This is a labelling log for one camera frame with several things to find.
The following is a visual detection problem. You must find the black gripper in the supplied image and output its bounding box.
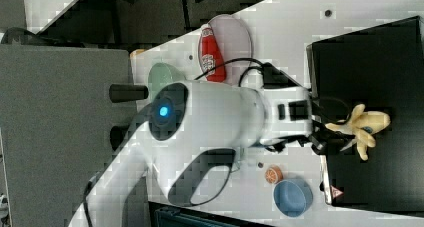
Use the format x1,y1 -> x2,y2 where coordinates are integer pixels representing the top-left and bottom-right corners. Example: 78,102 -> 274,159
266,97 -> 355,154

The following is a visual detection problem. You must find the peeled plush banana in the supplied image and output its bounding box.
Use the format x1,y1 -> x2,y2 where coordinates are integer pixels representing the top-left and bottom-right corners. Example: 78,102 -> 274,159
325,104 -> 391,161

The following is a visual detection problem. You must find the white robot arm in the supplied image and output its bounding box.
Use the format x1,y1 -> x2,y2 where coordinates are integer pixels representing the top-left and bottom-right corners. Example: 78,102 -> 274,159
68,80 -> 341,227

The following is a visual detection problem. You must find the black toaster oven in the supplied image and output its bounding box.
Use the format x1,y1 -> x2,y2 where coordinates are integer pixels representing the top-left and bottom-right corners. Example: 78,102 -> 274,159
307,17 -> 424,217

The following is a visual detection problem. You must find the orange slice toy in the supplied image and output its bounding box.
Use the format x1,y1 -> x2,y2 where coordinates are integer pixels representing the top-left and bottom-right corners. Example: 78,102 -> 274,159
265,165 -> 283,184

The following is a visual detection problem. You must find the blue bowl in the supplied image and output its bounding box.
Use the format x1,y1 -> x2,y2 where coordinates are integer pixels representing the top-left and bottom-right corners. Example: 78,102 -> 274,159
273,178 -> 313,217

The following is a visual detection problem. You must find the red ketchup bottle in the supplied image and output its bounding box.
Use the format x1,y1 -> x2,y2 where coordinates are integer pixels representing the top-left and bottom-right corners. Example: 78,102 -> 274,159
200,24 -> 227,82

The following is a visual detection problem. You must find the pink round plate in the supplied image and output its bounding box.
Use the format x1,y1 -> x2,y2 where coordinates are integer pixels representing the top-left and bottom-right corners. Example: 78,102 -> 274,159
198,14 -> 253,85

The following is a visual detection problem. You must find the green oval colander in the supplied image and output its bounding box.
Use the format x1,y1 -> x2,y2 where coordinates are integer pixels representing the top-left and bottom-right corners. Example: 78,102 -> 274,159
148,62 -> 186,101

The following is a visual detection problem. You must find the black round cup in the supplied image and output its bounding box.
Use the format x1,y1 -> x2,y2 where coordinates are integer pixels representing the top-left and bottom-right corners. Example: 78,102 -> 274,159
109,84 -> 149,103

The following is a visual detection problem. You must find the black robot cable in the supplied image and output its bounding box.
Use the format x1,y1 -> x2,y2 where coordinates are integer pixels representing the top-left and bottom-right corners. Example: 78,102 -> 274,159
194,57 -> 268,88

